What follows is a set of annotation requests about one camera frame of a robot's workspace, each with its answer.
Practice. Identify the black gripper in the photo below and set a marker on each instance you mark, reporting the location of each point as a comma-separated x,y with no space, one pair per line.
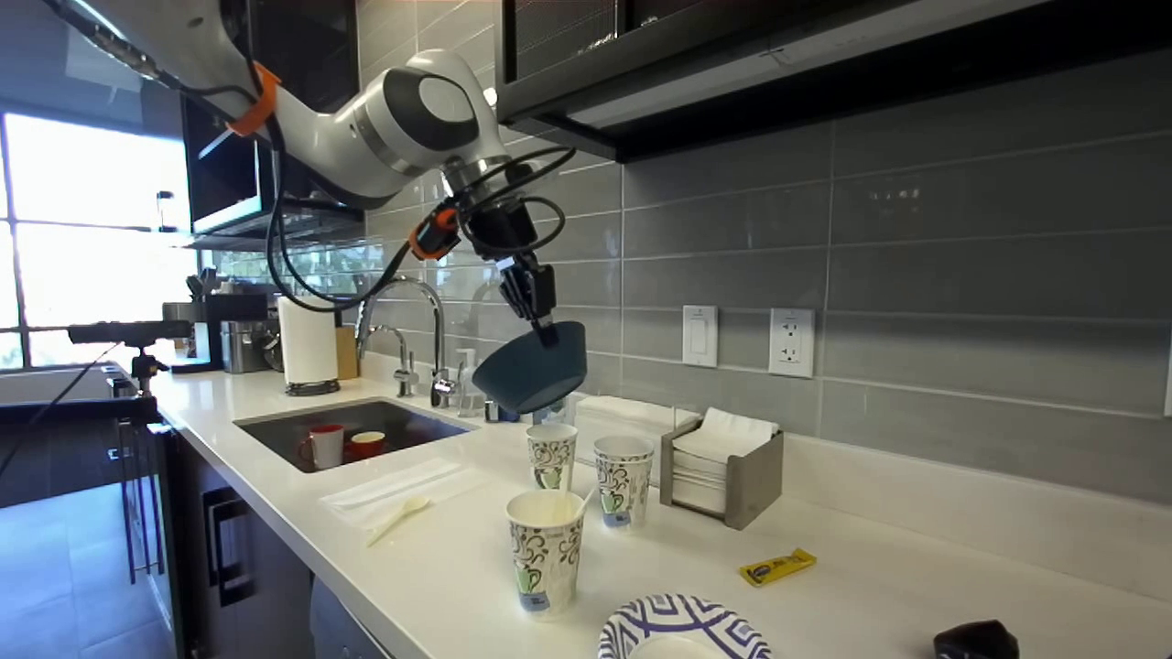
500,228

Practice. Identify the blue bowl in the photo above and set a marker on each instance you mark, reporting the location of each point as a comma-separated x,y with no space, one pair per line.
524,373

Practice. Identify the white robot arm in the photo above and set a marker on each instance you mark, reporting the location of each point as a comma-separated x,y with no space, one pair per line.
402,127

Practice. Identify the patterned paper cup left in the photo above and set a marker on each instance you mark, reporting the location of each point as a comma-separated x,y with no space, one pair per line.
552,456

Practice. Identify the patterned paper cup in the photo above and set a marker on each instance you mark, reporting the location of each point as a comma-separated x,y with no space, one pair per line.
552,456
547,545
624,466

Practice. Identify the patterned paper cup right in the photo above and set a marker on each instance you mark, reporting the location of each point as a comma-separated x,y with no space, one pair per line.
624,466

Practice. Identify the patterned paper cup near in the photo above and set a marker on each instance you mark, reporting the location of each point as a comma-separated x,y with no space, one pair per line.
547,545

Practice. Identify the napkin holder with napkins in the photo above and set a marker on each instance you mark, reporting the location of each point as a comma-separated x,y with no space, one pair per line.
723,466

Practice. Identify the black upper cabinet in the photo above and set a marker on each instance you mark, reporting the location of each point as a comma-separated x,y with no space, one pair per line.
639,79

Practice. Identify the blue patterned paper plate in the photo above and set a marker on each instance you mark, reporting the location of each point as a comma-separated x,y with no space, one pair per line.
679,626

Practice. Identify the yellow packet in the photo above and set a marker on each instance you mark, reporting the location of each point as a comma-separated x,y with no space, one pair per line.
777,568

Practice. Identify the small black box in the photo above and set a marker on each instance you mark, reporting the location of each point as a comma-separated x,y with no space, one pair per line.
976,643

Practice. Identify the white wall switch plate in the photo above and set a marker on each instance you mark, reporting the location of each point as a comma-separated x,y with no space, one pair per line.
696,335

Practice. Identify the white wall outlet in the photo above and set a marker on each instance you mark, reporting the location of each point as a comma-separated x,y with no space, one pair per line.
794,341

